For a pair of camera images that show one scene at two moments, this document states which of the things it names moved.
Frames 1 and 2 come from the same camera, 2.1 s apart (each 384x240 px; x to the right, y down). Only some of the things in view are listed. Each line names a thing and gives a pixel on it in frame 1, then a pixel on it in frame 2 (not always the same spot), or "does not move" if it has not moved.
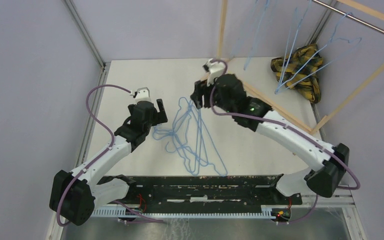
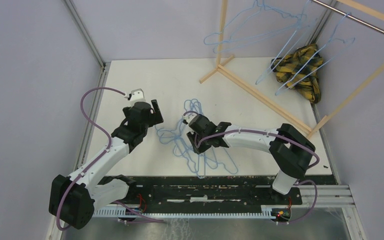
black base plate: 210,191 does not move
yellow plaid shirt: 299,70 does not move
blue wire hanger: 282,73 → 286,51
